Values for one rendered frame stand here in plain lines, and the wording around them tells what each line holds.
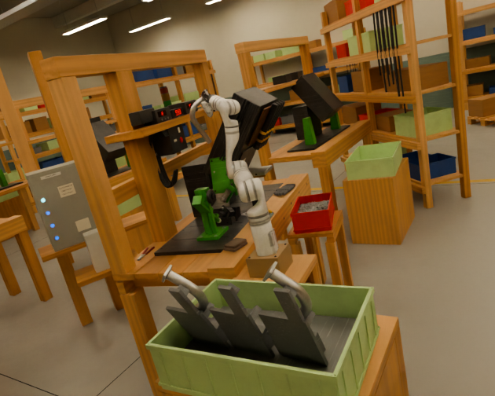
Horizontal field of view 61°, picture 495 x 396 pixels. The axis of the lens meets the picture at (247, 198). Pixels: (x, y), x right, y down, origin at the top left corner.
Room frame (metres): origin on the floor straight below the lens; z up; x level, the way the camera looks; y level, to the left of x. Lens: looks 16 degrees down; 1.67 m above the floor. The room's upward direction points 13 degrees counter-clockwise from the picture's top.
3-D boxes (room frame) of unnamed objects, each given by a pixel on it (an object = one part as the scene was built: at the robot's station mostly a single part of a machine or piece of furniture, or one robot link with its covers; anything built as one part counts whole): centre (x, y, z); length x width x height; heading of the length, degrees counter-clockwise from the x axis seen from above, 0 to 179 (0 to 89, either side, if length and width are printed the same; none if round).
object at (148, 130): (2.63, 0.38, 1.52); 0.90 x 0.25 x 0.04; 156
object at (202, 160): (2.68, 0.22, 1.07); 0.30 x 0.18 x 0.34; 156
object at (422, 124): (5.18, -1.89, 1.19); 2.30 x 0.55 x 2.39; 6
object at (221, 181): (2.43, 0.11, 1.17); 0.13 x 0.12 x 0.20; 156
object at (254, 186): (1.70, -0.03, 1.19); 0.09 x 0.09 x 0.17; 4
